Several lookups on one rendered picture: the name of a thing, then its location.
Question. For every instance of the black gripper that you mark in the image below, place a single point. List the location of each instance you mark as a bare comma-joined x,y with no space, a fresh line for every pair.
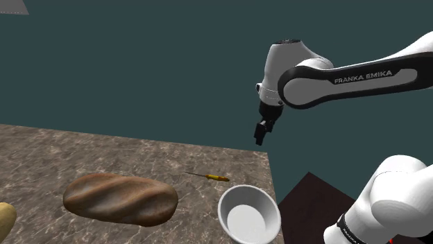
269,113

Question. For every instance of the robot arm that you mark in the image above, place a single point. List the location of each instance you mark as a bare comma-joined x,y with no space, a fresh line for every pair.
351,81

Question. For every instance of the white bowl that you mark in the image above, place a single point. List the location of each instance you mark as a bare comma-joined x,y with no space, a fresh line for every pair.
248,216

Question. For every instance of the dark robot stand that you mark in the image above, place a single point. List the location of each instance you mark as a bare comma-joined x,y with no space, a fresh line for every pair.
309,209

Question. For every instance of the brown bread loaf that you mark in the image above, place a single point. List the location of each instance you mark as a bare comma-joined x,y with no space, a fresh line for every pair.
120,198

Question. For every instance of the yellow potato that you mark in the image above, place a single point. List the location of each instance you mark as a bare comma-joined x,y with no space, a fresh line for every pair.
6,218

